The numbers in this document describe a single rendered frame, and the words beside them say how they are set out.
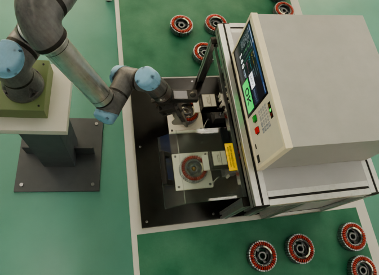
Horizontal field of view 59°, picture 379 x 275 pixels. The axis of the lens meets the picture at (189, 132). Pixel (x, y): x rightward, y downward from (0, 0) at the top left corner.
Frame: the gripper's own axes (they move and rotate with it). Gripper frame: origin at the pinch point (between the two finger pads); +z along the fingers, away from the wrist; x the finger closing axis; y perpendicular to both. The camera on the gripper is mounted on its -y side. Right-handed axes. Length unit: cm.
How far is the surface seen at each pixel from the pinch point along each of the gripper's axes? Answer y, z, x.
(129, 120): 23.9, -5.1, -0.5
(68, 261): 92, 42, 49
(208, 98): -11.3, -5.1, -0.7
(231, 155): -18.2, -18.0, 28.0
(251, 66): -31.7, -30.5, 5.5
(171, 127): 7.7, 0.1, 4.9
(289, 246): -28, 19, 58
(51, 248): 100, 37, 41
